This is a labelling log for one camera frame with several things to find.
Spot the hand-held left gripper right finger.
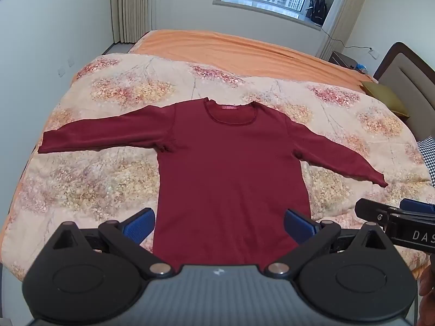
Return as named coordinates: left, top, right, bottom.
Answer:
left=264, top=209, right=396, bottom=279

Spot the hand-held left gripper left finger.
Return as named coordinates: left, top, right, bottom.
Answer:
left=44, top=207, right=175, bottom=279

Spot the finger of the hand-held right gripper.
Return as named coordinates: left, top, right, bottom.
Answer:
left=400, top=199, right=435, bottom=214
left=355, top=199, right=435, bottom=226

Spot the dark red long-sleeve sweater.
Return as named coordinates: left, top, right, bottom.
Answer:
left=37, top=98, right=389, bottom=265

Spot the person's right hand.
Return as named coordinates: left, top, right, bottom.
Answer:
left=420, top=256, right=435, bottom=299

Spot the floral print quilt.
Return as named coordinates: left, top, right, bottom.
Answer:
left=0, top=52, right=435, bottom=282

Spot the black white houndstooth cloth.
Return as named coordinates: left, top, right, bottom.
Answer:
left=417, top=136, right=435, bottom=189

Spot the dark wooden nightstand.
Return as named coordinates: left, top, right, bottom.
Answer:
left=329, top=51, right=369, bottom=73

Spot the orange bed sheet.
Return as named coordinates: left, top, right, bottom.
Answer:
left=127, top=29, right=378, bottom=84

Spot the cream curtain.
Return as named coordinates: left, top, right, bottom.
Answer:
left=314, top=0, right=374, bottom=62

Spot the black backpack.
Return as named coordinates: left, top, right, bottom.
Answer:
left=305, top=0, right=328, bottom=26

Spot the beige pleated curtain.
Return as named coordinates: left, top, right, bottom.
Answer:
left=109, top=0, right=153, bottom=45

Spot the padded headboard with wooden frame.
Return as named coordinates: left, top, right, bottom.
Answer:
left=373, top=42, right=435, bottom=143

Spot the black power cable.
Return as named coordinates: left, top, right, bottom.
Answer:
left=319, top=25, right=372, bottom=51

